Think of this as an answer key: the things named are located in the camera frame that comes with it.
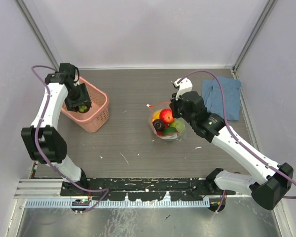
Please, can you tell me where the blue cloth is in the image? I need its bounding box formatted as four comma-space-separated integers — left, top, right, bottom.
202, 77, 241, 121

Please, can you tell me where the dark purple toy plum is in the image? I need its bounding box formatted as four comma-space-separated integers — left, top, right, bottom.
152, 119, 165, 132

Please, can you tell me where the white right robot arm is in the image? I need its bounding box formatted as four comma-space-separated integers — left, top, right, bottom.
170, 91, 294, 210

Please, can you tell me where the dark green toy fruit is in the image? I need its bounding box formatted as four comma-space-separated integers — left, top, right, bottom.
161, 127, 177, 136

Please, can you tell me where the yellow toy lemon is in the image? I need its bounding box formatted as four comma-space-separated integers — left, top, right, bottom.
152, 110, 161, 122

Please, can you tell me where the aluminium frame rail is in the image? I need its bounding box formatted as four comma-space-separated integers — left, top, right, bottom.
14, 177, 283, 199

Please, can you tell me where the green toy apple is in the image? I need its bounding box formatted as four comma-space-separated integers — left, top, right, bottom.
174, 119, 185, 133

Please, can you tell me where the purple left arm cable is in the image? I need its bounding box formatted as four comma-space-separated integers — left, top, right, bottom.
31, 65, 110, 213

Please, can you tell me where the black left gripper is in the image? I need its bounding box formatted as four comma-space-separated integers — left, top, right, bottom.
65, 83, 91, 112

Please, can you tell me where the slotted cable duct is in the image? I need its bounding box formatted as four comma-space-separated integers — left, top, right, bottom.
25, 197, 210, 208

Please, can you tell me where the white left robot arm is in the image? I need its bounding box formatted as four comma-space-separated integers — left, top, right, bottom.
21, 63, 92, 196

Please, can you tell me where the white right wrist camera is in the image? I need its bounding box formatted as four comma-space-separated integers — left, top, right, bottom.
173, 78, 193, 100

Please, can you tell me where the clear zip top bag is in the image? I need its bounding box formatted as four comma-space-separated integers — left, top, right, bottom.
146, 101, 186, 141

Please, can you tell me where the pink plastic basket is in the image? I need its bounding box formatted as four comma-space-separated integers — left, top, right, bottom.
61, 77, 109, 133

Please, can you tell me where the red toy apple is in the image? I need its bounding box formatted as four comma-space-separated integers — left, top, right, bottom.
159, 109, 174, 124

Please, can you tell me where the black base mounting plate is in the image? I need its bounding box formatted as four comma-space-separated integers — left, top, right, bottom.
60, 177, 236, 202

